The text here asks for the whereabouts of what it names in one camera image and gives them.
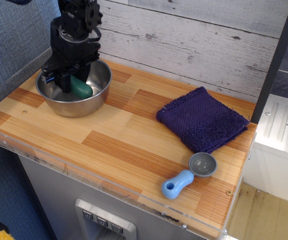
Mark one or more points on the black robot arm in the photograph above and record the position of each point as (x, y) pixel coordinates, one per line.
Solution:
(79, 16)

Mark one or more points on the silver dispenser button panel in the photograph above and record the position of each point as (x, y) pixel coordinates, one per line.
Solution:
(99, 224)

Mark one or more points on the black vertical frame post right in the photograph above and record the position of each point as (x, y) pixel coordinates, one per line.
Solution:
(271, 74)

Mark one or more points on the blue grey measuring scoop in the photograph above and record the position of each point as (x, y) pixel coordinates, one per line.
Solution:
(201, 165)

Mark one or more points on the green oblong toy item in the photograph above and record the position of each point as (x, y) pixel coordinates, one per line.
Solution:
(80, 89)

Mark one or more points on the stainless steel bowl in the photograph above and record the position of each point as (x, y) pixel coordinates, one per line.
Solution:
(70, 104)

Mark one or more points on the yellow object at corner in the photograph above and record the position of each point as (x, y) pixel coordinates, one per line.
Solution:
(5, 236)

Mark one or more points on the white ribbed drainboard unit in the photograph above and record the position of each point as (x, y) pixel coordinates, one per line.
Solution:
(267, 166)

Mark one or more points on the dark blue folded napkin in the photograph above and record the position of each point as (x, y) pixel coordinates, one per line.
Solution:
(201, 122)

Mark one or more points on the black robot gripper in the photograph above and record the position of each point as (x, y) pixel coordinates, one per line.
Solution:
(70, 56)

